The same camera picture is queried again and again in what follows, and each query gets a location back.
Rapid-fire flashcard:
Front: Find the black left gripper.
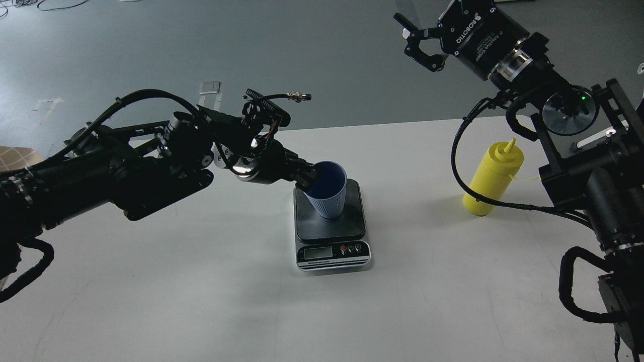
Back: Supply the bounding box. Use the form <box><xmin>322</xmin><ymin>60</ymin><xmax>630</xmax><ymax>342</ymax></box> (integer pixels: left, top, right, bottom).
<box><xmin>233</xmin><ymin>141</ymin><xmax>319</xmax><ymax>191</ymax></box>

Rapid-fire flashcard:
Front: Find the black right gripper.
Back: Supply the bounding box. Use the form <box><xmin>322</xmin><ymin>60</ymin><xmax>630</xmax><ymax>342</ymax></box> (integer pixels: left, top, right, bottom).
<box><xmin>393</xmin><ymin>1</ymin><xmax>529</xmax><ymax>80</ymax></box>

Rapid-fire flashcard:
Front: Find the blue ribbed plastic cup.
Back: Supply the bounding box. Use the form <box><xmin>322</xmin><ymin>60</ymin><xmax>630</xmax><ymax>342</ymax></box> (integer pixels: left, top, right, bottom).
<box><xmin>304</xmin><ymin>161</ymin><xmax>348</xmax><ymax>220</ymax></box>

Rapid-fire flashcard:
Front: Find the yellow squeeze bottle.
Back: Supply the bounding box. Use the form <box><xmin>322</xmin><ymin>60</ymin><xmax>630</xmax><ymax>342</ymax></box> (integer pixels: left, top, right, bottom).
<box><xmin>469</xmin><ymin>138</ymin><xmax>524</xmax><ymax>200</ymax></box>

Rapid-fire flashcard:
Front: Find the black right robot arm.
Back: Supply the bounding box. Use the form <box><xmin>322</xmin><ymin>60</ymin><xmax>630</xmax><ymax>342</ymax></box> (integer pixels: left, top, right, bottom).
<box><xmin>393</xmin><ymin>1</ymin><xmax>642</xmax><ymax>361</ymax></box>

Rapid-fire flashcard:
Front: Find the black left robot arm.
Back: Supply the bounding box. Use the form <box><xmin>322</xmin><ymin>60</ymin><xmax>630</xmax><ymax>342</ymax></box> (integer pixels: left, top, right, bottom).
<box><xmin>1</xmin><ymin>89</ymin><xmax>319</xmax><ymax>302</ymax></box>

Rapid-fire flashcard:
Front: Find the black digital kitchen scale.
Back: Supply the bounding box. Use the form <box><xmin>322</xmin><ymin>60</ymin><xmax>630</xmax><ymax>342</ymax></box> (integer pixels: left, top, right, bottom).
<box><xmin>293</xmin><ymin>178</ymin><xmax>372</xmax><ymax>274</ymax></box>

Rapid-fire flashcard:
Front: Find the grey floor plate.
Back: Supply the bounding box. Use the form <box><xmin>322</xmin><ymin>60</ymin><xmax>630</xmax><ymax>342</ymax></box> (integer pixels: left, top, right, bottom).
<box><xmin>199</xmin><ymin>81</ymin><xmax>221</xmax><ymax>96</ymax></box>

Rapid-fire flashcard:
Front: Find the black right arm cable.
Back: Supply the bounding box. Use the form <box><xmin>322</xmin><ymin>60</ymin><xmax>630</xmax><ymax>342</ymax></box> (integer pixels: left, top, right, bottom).
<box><xmin>451</xmin><ymin>93</ymin><xmax>594</xmax><ymax>227</ymax></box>

